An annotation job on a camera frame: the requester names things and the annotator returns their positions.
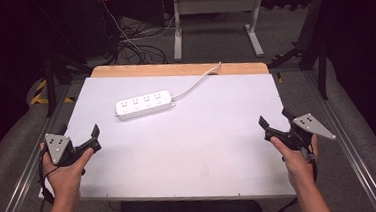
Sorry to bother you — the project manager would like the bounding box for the yellow black hazard tape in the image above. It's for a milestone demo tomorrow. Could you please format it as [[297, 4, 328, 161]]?
[[28, 76, 76, 107]]

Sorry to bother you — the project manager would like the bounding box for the bundle of black floor cables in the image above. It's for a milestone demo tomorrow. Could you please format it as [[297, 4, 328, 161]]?
[[111, 11, 234, 68]]

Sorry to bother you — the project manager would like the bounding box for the person's right hand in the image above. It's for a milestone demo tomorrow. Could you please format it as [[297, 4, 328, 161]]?
[[269, 132, 323, 192]]

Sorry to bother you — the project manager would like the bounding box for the white metal table frame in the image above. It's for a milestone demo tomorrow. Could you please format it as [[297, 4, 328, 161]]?
[[170, 0, 270, 64]]

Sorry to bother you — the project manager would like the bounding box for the white power strip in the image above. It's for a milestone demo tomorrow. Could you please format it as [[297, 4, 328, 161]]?
[[112, 89, 178, 122]]

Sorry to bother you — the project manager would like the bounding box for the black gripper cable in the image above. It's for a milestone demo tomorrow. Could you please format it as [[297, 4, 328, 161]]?
[[34, 150, 65, 212], [263, 150, 322, 212]]

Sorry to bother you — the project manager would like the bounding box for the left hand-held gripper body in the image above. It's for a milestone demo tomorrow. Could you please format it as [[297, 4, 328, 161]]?
[[45, 130, 88, 169]]

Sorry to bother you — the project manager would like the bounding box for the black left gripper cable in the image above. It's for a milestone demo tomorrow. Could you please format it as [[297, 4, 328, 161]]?
[[34, 150, 65, 212]]

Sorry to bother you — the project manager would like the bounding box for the white power strip cable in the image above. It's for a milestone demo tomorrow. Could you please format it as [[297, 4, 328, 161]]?
[[168, 61, 225, 101]]

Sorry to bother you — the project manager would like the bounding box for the black metal stand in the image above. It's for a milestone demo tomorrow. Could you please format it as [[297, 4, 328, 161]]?
[[263, 0, 335, 105], [32, 0, 94, 119]]

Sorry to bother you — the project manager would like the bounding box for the metal floor rail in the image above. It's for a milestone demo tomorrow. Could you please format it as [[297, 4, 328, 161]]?
[[302, 66, 376, 212], [0, 83, 81, 212]]

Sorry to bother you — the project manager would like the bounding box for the white floor cable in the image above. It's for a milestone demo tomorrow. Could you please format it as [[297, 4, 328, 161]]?
[[98, 0, 156, 69]]

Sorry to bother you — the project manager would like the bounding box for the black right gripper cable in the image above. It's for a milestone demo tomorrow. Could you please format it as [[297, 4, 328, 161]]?
[[263, 150, 322, 212]]

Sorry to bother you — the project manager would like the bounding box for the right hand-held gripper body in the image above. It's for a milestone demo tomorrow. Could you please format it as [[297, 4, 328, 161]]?
[[269, 111, 339, 164]]

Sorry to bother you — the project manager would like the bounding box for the person's left hand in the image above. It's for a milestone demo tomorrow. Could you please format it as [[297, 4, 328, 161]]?
[[39, 139, 98, 204]]

